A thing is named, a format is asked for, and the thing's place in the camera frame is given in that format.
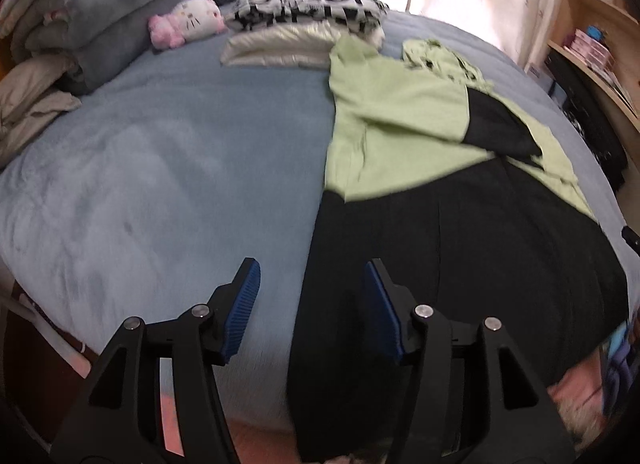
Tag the white bed edge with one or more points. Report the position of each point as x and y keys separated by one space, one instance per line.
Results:
x=55 y=339

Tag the stack of pink boxes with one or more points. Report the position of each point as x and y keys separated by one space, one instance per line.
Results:
x=587 y=49

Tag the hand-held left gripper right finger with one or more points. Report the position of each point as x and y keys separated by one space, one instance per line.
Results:
x=385 y=314

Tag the beige cloth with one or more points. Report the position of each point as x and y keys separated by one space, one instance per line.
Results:
x=30 y=93

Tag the grey folded blanket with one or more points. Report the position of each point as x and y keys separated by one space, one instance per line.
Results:
x=100 y=8

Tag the blue fleece bed blanket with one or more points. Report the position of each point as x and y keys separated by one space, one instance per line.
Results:
x=175 y=168

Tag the black bag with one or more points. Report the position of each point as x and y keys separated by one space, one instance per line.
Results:
x=585 y=108

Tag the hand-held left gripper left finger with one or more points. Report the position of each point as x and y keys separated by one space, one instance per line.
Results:
x=242 y=314

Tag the green and black hooded jacket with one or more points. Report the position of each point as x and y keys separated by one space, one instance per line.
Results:
x=400 y=108

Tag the teal box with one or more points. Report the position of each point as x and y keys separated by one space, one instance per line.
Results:
x=595 y=33

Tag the pink and white plush toy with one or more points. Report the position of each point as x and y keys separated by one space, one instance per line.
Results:
x=192 y=18

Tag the cream folded garment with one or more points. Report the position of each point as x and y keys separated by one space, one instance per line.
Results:
x=280 y=46

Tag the purple blue printed cloth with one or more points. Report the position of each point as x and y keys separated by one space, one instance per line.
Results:
x=622 y=369

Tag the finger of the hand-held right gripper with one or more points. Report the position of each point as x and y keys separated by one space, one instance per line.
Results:
x=631 y=238

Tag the wooden bookshelf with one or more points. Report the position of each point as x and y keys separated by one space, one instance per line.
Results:
x=622 y=18

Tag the white and blue box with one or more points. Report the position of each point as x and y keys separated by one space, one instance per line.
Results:
x=540 y=78

